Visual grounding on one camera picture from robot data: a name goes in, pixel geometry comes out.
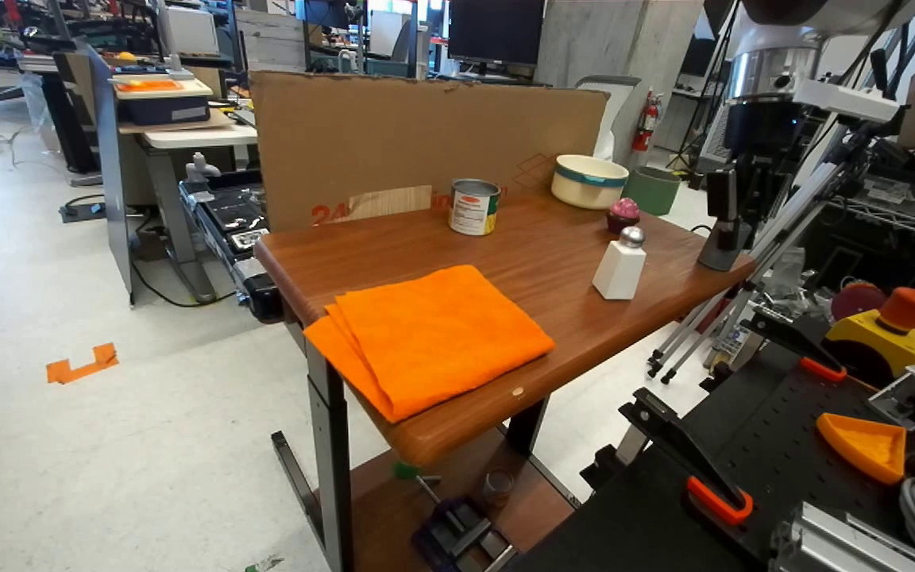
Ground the black clamp with orange handle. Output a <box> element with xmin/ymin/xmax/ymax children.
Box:
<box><xmin>754</xmin><ymin>313</ymin><xmax>853</xmax><ymax>388</ymax></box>
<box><xmin>617</xmin><ymin>384</ymin><xmax>759</xmax><ymax>532</ymax></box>

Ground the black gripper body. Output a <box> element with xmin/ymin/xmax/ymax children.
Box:
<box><xmin>723</xmin><ymin>91</ymin><xmax>801</xmax><ymax>178</ymax></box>

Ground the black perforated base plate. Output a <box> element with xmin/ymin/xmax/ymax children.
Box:
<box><xmin>507</xmin><ymin>337</ymin><xmax>915</xmax><ymax>572</ymax></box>

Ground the white pot with teal band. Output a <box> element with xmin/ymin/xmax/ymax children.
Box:
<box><xmin>550</xmin><ymin>152</ymin><xmax>631</xmax><ymax>212</ymax></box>

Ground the tin can with label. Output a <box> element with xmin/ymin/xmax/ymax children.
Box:
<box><xmin>446</xmin><ymin>174</ymin><xmax>504</xmax><ymax>238</ymax></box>

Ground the yellow emergency stop red button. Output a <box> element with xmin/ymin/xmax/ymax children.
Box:
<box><xmin>822</xmin><ymin>281</ymin><xmax>915</xmax><ymax>374</ymax></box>

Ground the small grey object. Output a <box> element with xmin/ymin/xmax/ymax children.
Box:
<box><xmin>694</xmin><ymin>223</ymin><xmax>751</xmax><ymax>272</ymax></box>

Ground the grey office desk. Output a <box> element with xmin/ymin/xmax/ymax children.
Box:
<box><xmin>86</xmin><ymin>41</ymin><xmax>261</xmax><ymax>308</ymax></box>

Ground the brown cardboard panel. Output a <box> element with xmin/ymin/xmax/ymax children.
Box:
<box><xmin>248</xmin><ymin>71</ymin><xmax>611</xmax><ymax>235</ymax></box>

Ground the wooden table base board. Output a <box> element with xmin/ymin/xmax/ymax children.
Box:
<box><xmin>348</xmin><ymin>423</ymin><xmax>578</xmax><ymax>572</ymax></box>

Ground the small green handled tool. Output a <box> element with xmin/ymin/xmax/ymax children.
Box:
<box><xmin>392</xmin><ymin>460</ymin><xmax>450</xmax><ymax>505</ymax></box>

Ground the black monitor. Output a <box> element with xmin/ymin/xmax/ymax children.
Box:
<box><xmin>447</xmin><ymin>0</ymin><xmax>548</xmax><ymax>65</ymax></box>

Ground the black rectangular device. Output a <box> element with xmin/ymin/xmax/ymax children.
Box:
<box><xmin>410</xmin><ymin>495</ymin><xmax>519</xmax><ymax>572</ymax></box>

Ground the brown wooden table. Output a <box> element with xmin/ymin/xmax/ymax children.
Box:
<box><xmin>253</xmin><ymin>186</ymin><xmax>757</xmax><ymax>572</ymax></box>

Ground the yellow orange wedge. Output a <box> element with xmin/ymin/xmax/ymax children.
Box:
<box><xmin>814</xmin><ymin>411</ymin><xmax>911</xmax><ymax>490</ymax></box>

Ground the green bin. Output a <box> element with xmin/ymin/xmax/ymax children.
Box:
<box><xmin>623</xmin><ymin>164</ymin><xmax>685</xmax><ymax>219</ymax></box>

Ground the white salt shaker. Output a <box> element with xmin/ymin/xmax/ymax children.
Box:
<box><xmin>591</xmin><ymin>223</ymin><xmax>651</xmax><ymax>305</ymax></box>

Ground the orange folded cloth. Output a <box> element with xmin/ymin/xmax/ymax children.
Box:
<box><xmin>303</xmin><ymin>263</ymin><xmax>560</xmax><ymax>424</ymax></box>

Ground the red fire extinguisher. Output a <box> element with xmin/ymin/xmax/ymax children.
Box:
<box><xmin>628</xmin><ymin>91</ymin><xmax>663</xmax><ymax>154</ymax></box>

